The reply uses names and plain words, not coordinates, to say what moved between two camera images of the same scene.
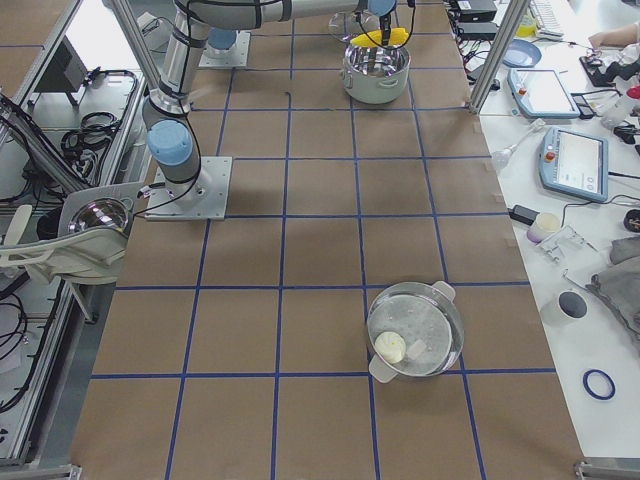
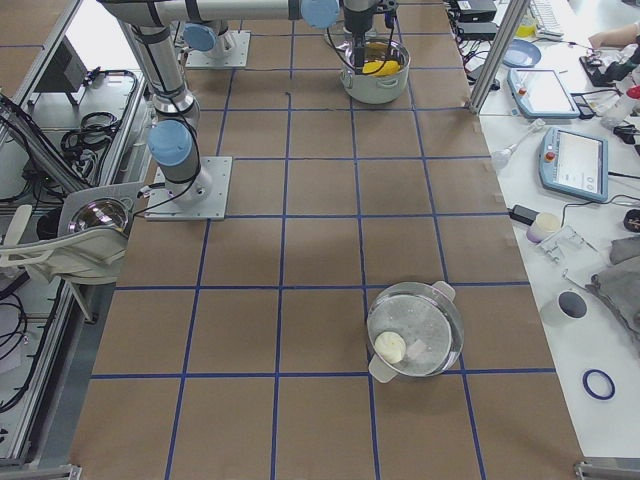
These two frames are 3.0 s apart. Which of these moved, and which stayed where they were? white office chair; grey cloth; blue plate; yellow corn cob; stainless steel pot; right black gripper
Moved: right black gripper; yellow corn cob
Stayed: grey cloth; blue plate; stainless steel pot; white office chair
